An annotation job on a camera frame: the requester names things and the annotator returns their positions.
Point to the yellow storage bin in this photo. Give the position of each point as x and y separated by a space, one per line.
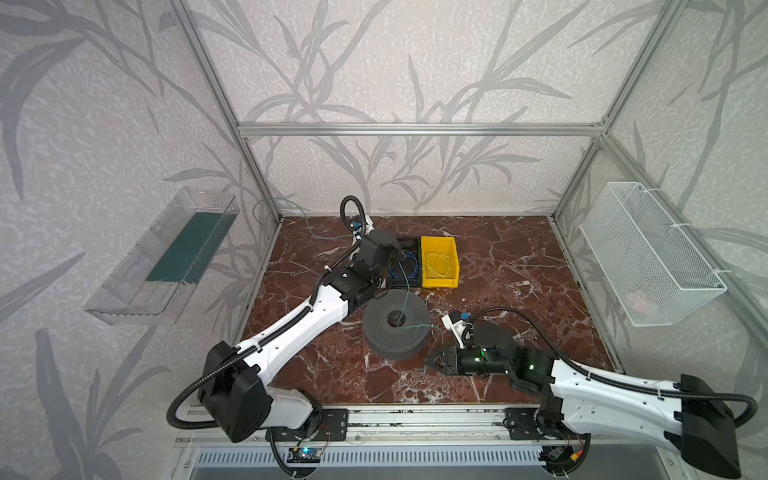
440 262

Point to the black storage bin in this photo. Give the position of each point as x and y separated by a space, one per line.
413 264

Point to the white wire basket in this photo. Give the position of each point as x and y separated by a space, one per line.
639 246

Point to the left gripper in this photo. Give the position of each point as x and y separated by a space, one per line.
395 264

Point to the grey perforated spool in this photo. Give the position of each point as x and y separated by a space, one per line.
396 325

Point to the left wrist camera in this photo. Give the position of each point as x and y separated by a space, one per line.
359 226

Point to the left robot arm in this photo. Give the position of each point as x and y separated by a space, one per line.
234 392

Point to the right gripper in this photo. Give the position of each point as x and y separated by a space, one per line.
453 362

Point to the pink object in basket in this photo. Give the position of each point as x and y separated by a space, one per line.
641 304

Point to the left controller board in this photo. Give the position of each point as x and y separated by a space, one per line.
305 455

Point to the clear plastic wall tray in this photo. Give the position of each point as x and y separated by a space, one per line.
152 285

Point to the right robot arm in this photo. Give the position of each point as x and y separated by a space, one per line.
686 416

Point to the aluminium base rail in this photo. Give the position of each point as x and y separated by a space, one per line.
482 424

